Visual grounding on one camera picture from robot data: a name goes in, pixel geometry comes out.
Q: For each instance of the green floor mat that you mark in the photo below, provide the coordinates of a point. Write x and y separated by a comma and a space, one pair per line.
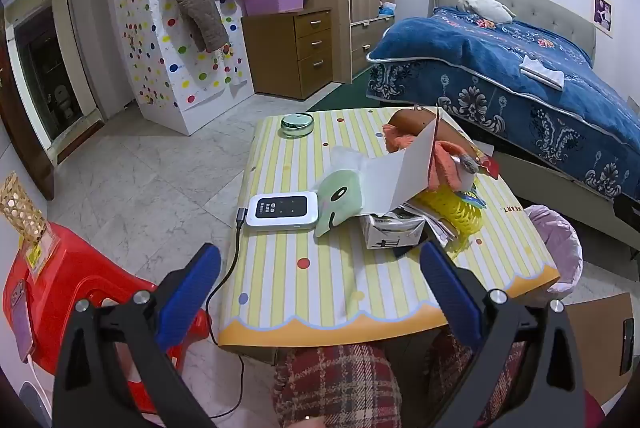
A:
340, 97

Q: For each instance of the white cardboard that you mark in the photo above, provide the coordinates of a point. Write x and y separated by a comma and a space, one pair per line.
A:
400, 178

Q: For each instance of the yellow foam net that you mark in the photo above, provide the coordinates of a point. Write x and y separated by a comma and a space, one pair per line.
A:
457, 210

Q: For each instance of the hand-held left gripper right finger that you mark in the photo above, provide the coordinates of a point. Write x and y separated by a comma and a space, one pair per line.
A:
450, 298

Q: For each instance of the small wall photo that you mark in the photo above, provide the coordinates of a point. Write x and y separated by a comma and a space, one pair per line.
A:
603, 12

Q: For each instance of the brown cardboard box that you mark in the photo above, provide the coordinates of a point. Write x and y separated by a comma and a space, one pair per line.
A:
595, 333

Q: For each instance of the small red packet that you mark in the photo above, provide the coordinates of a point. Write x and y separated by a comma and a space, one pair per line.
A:
491, 166

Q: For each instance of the folded white cloth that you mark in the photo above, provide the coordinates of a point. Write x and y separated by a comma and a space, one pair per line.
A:
542, 70

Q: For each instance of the person's plaid pants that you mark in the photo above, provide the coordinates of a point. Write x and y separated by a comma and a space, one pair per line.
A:
340, 388

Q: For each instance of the wooden drawer cabinet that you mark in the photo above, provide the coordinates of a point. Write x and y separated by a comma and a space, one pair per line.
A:
295, 52

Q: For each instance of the pink-lined trash bin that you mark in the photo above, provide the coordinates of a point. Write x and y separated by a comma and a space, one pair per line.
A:
555, 243

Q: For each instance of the gold woven basket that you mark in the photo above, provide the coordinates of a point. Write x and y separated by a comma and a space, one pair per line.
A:
17, 208

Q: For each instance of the brown pouch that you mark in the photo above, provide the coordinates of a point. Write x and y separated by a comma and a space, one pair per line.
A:
410, 120

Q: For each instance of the white printed carton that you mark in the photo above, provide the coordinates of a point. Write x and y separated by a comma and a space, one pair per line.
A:
390, 233

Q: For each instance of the clear plastic wrapper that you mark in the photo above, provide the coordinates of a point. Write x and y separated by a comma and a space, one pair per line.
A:
345, 157

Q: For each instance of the pale green plush toy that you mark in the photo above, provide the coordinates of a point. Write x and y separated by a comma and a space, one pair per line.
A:
340, 198

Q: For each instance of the white toilet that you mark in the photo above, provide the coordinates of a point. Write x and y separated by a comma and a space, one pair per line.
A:
62, 100

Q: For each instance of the white portable charger device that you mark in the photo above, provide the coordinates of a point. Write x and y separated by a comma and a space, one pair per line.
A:
282, 210

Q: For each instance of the red plastic stool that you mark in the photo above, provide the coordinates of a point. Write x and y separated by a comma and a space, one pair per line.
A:
50, 278

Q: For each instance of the yellow striped tablecloth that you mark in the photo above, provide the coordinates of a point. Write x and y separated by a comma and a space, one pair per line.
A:
310, 288

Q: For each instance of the white dotted cabinet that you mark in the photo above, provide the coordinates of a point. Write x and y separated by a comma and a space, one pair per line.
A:
165, 52

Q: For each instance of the paper leaflets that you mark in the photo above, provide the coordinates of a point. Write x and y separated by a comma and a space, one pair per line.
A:
432, 218

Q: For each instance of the bed with blue blanket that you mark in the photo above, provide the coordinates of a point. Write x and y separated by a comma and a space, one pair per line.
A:
500, 67

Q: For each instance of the brown wooden door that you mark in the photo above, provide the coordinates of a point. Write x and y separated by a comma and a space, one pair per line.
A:
20, 127

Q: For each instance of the orange cloth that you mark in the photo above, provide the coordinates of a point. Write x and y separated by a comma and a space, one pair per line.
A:
445, 162

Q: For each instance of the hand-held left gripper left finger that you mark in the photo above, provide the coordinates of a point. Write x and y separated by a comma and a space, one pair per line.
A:
190, 295

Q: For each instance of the phone in clear case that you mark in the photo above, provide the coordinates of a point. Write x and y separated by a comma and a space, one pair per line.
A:
20, 323

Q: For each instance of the green round tin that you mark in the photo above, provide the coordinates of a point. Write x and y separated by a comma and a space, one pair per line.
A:
297, 123

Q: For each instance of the grey plush toy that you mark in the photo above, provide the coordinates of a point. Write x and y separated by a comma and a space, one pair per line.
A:
487, 9

